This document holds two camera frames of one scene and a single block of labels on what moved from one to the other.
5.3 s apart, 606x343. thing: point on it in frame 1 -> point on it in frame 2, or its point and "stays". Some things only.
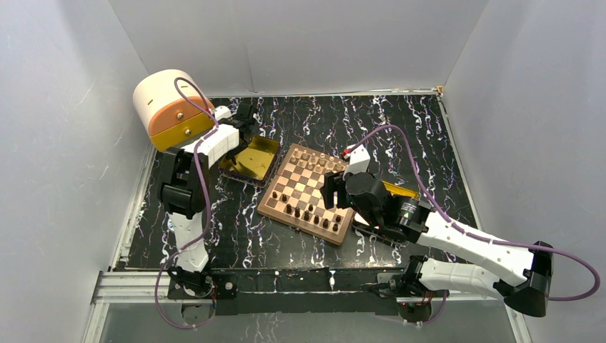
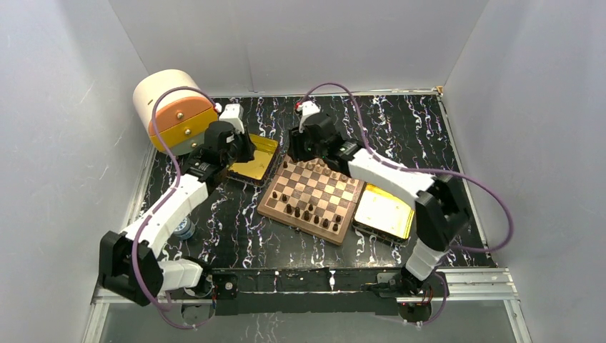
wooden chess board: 294,198 stays
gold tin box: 256,163 stays
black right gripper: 334,182 -> 295,152
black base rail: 301,291 stays
